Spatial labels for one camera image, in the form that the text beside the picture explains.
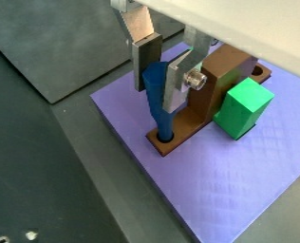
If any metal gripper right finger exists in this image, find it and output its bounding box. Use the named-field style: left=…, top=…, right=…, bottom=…
left=162, top=26, right=213, bottom=113

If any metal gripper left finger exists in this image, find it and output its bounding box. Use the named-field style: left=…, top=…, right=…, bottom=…
left=110, top=0, right=162, bottom=91

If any blue peg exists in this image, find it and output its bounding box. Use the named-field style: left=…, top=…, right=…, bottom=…
left=142, top=62, right=176, bottom=143

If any green block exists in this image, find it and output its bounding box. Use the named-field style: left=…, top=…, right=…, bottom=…
left=213, top=78, right=275, bottom=140

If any purple base block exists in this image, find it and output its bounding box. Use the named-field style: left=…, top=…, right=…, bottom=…
left=92, top=64, right=300, bottom=243

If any brown upright bracket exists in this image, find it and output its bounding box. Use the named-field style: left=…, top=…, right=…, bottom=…
left=146, top=44, right=272, bottom=157

